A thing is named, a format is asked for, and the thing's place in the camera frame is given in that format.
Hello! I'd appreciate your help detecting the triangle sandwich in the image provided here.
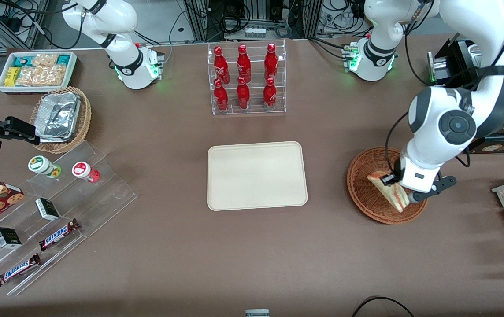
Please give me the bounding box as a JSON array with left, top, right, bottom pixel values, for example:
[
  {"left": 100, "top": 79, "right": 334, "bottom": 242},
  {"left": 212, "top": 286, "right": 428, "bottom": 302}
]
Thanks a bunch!
[{"left": 367, "top": 171, "right": 411, "bottom": 213}]

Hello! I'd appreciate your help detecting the brown round wicker basket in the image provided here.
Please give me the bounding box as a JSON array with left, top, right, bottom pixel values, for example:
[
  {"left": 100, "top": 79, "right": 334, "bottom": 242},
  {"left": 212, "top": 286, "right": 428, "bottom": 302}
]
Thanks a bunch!
[{"left": 347, "top": 147, "right": 430, "bottom": 225}]

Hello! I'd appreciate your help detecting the tan wicker basket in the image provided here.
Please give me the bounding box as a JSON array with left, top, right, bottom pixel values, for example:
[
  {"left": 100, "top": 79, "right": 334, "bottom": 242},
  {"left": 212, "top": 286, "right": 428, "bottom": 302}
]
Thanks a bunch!
[{"left": 30, "top": 86, "right": 92, "bottom": 154}]

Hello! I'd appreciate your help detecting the cream plastic tray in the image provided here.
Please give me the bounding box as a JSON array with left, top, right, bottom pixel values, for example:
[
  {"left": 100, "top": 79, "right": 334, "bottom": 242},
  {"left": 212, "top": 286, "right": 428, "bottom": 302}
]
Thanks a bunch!
[{"left": 207, "top": 141, "right": 308, "bottom": 211}]

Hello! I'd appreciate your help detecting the aluminium foil container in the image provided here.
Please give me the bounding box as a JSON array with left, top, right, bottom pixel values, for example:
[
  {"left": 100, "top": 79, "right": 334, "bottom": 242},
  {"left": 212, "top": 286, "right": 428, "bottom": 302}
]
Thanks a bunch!
[{"left": 36, "top": 92, "right": 81, "bottom": 144}]

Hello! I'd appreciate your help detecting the green lid jar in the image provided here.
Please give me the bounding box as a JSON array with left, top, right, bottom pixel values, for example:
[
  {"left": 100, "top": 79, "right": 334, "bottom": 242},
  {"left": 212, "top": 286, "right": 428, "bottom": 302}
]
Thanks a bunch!
[{"left": 28, "top": 155, "right": 63, "bottom": 179}]

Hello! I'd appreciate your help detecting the yellow snack packet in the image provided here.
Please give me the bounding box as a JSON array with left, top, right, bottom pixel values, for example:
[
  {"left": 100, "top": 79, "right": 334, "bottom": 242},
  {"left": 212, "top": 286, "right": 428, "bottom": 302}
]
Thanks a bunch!
[{"left": 4, "top": 66, "right": 22, "bottom": 87}]

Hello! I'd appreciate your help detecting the clear cracker bag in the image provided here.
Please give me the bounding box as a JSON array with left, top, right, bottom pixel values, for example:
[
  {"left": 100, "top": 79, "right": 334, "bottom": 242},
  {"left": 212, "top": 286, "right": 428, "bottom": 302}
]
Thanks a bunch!
[
  {"left": 15, "top": 66, "right": 44, "bottom": 87},
  {"left": 41, "top": 65, "right": 67, "bottom": 86},
  {"left": 31, "top": 53, "right": 59, "bottom": 68}
]

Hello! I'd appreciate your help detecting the red lid jar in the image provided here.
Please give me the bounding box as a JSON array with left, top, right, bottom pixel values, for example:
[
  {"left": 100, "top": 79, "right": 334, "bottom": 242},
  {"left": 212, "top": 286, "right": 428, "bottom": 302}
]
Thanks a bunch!
[{"left": 72, "top": 161, "right": 101, "bottom": 184}]

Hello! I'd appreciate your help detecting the white snack bin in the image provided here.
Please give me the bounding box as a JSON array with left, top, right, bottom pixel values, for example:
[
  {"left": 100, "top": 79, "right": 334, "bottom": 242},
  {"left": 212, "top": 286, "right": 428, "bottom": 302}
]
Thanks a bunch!
[{"left": 0, "top": 51, "right": 79, "bottom": 95}]

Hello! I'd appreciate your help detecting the small black box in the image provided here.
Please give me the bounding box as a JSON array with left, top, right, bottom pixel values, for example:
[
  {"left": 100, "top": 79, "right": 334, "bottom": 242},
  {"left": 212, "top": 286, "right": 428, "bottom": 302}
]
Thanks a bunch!
[
  {"left": 0, "top": 227, "right": 22, "bottom": 250},
  {"left": 35, "top": 198, "right": 60, "bottom": 221}
]

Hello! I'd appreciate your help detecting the silver black device box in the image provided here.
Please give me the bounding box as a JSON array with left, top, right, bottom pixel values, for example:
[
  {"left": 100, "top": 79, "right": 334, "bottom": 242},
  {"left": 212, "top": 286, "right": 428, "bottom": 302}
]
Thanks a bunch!
[{"left": 427, "top": 41, "right": 477, "bottom": 86}]

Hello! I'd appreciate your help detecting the clear acrylic stepped display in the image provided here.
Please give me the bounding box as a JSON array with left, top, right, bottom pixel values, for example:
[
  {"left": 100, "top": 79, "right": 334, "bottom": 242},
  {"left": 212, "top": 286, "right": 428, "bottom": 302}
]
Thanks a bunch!
[{"left": 0, "top": 140, "right": 138, "bottom": 296}]

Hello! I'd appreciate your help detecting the snickers bar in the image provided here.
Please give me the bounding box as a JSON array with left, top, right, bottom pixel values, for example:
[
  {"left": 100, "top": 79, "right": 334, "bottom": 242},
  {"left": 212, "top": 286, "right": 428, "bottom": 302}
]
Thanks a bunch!
[
  {"left": 0, "top": 253, "right": 41, "bottom": 288},
  {"left": 38, "top": 218, "right": 81, "bottom": 252}
]

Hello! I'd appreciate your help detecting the red cola bottle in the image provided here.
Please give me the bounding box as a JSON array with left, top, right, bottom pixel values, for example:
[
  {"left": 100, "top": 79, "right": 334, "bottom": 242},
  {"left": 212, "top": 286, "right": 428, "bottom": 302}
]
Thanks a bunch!
[
  {"left": 236, "top": 77, "right": 251, "bottom": 110},
  {"left": 213, "top": 78, "right": 230, "bottom": 112},
  {"left": 237, "top": 44, "right": 252, "bottom": 84},
  {"left": 263, "top": 77, "right": 278, "bottom": 109},
  {"left": 264, "top": 43, "right": 278, "bottom": 81},
  {"left": 214, "top": 46, "right": 231, "bottom": 85}
]

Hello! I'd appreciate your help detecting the clear acrylic bottle rack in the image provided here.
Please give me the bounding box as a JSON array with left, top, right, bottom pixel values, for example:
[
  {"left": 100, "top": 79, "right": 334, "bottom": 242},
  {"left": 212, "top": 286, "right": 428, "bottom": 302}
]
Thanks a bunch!
[{"left": 207, "top": 39, "right": 287, "bottom": 116}]

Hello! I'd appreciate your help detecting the white power strip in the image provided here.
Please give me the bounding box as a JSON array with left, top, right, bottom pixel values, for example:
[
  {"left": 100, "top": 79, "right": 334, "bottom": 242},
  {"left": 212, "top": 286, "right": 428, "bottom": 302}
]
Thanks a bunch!
[{"left": 244, "top": 26, "right": 267, "bottom": 40}]

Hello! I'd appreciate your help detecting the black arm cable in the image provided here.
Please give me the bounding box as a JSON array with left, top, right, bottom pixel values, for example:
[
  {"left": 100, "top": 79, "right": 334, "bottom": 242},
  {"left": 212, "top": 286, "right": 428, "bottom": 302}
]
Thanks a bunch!
[{"left": 384, "top": 0, "right": 504, "bottom": 177}]

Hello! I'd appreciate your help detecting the black cable loop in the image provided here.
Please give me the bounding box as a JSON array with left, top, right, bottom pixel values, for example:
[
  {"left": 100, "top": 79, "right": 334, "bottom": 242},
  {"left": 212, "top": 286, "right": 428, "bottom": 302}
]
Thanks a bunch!
[{"left": 351, "top": 295, "right": 416, "bottom": 317}]

